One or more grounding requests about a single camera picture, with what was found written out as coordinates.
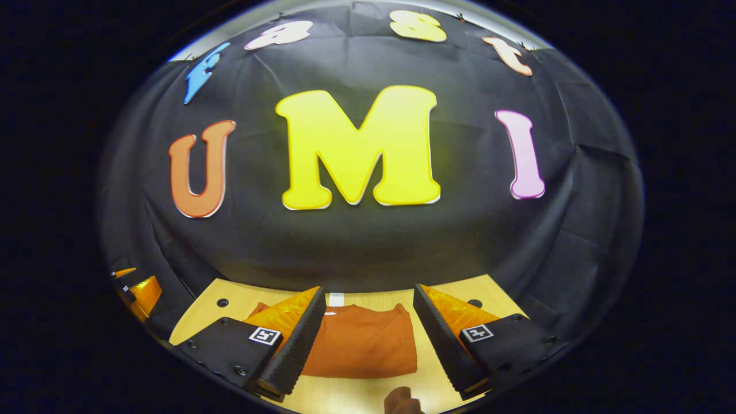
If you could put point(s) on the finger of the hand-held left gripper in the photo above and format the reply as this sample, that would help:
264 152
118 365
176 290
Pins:
122 272
144 296

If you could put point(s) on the orange button-up jacket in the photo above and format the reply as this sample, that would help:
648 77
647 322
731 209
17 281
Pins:
362 345

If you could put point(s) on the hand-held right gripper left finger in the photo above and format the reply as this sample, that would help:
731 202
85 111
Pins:
299 345

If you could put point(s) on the black backdrop cloth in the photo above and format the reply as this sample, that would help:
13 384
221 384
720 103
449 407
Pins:
356 241

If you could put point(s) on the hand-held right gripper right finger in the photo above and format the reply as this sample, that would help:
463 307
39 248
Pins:
443 345

